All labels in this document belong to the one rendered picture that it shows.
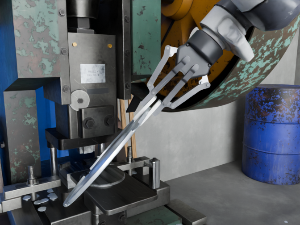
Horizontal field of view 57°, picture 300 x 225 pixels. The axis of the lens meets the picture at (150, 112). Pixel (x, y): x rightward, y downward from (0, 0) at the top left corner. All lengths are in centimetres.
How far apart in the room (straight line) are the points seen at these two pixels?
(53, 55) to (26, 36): 7
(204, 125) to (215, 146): 31
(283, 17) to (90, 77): 49
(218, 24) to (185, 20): 45
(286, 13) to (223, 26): 11
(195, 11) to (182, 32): 9
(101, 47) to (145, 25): 14
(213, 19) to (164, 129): 199
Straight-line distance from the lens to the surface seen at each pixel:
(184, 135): 269
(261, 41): 77
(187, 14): 101
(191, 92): 60
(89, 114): 75
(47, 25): 70
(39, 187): 87
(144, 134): 240
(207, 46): 58
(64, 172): 86
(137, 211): 88
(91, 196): 70
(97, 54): 78
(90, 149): 87
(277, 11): 52
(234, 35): 56
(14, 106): 99
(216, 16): 59
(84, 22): 84
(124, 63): 78
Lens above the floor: 109
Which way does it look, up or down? 10 degrees down
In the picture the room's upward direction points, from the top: straight up
